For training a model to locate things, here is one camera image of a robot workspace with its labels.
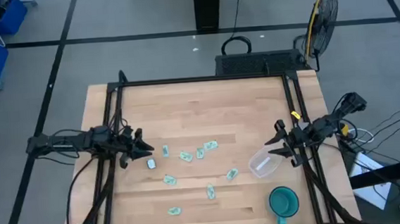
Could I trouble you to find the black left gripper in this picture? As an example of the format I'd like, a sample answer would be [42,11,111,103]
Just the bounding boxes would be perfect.
[114,124,156,170]

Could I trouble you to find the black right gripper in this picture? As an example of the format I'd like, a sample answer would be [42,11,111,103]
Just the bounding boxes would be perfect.
[263,118,311,170]

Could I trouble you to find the clear plastic container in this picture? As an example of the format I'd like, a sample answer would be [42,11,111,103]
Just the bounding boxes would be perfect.
[247,144,285,179]

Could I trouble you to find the teal plastic cup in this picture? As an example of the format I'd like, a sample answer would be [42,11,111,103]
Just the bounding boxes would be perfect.
[268,185,301,224]

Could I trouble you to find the black perforated computer case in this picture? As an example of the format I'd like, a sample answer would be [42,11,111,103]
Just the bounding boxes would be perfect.
[213,47,308,77]

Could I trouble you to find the white paper box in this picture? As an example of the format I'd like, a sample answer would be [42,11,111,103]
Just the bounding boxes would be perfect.
[347,149,394,213]

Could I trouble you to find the black metal bar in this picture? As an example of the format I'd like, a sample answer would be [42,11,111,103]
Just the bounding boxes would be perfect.
[347,155,400,190]

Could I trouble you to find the black floor fan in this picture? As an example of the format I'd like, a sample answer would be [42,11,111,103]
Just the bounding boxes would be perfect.
[289,0,344,73]

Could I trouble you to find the black pillar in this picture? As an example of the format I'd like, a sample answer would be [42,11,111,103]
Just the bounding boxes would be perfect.
[193,0,224,32]

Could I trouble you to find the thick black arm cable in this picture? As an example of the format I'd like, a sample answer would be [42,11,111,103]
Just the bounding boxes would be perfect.
[61,157,100,224]

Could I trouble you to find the coiled white cable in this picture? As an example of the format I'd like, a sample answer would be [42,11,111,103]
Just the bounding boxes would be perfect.
[348,126,376,145]

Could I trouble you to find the black metal table frame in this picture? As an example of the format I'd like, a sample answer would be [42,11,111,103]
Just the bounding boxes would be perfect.
[52,54,363,224]

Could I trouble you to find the coiled black cable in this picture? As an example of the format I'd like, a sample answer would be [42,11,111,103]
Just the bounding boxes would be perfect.
[220,35,253,57]

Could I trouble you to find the yellow hanging cable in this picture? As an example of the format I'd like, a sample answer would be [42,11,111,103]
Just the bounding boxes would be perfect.
[300,0,333,62]

